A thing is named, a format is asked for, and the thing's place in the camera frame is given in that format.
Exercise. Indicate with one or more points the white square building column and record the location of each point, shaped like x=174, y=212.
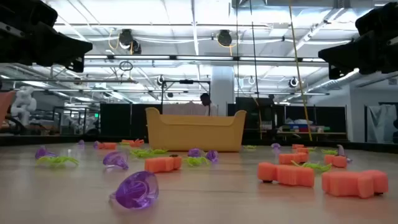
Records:
x=222, y=90

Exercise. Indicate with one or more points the white hanging cloth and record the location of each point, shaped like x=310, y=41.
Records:
x=381, y=123

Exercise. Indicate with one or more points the blue storage box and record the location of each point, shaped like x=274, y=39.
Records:
x=298, y=126

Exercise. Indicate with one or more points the wooden work table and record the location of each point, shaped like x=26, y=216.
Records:
x=311, y=133

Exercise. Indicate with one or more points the yellow plastic bin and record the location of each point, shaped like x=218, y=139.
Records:
x=196, y=137

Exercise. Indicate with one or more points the orange plastic bin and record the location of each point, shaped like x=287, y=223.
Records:
x=4, y=105

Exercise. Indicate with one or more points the white humanoid robot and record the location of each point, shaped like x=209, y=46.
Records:
x=23, y=105

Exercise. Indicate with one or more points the translucent purple witch hat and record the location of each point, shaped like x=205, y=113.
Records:
x=212, y=155
x=115, y=159
x=136, y=189
x=81, y=142
x=275, y=145
x=96, y=145
x=42, y=153
x=341, y=151
x=194, y=152

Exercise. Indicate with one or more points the black cabinet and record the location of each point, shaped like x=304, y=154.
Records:
x=248, y=118

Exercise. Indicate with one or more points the black gantry frame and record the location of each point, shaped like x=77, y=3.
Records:
x=186, y=81

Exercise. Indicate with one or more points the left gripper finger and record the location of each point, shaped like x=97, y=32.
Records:
x=62, y=49
x=28, y=11

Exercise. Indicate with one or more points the person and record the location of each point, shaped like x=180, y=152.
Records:
x=211, y=109

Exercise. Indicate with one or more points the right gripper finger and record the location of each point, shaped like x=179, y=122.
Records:
x=348, y=56
x=379, y=20

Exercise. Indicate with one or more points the black partition panel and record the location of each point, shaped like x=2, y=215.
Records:
x=329, y=116
x=115, y=121

